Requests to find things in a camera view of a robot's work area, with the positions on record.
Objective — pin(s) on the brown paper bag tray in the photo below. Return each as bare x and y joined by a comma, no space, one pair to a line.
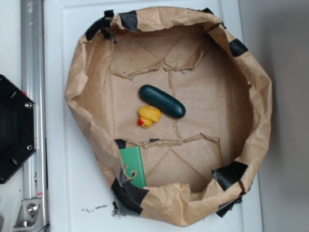
194,166

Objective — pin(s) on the green rectangular block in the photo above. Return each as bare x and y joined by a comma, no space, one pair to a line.
133,166

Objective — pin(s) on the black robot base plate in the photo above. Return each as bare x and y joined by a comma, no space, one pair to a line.
17,129

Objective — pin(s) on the metal corner bracket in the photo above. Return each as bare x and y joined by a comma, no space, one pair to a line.
30,216

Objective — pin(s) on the aluminium extrusion rail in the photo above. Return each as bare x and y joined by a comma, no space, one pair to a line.
32,77

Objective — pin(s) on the yellow rubber duck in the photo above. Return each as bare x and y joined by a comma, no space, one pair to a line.
148,115

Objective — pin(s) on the dark green oblong capsule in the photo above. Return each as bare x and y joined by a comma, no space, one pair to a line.
163,101

